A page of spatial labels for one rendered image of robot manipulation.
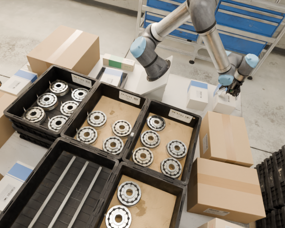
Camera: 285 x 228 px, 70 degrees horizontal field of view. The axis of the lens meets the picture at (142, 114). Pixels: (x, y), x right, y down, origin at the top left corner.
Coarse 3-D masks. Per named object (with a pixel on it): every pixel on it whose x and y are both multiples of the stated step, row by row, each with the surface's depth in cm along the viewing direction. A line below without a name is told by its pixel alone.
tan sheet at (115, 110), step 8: (104, 96) 122; (96, 104) 117; (104, 104) 118; (112, 104) 119; (120, 104) 120; (104, 112) 115; (112, 112) 115; (120, 112) 116; (128, 112) 117; (136, 112) 118; (112, 120) 112; (128, 120) 113; (80, 128) 106; (104, 128) 108; (88, 136) 104; (104, 136) 105; (96, 144) 102
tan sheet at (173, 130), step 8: (168, 120) 117; (144, 128) 111; (168, 128) 113; (176, 128) 114; (184, 128) 115; (192, 128) 115; (160, 136) 110; (168, 136) 110; (176, 136) 111; (184, 136) 112; (136, 144) 105; (160, 144) 107; (152, 152) 103; (160, 152) 104; (160, 160) 101; (184, 160) 103; (152, 168) 98
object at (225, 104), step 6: (216, 90) 147; (216, 96) 142; (222, 96) 139; (228, 96) 140; (216, 102) 138; (222, 102) 135; (228, 102) 136; (234, 102) 137; (216, 108) 139; (222, 108) 138; (228, 108) 136; (234, 108) 135; (228, 114) 141
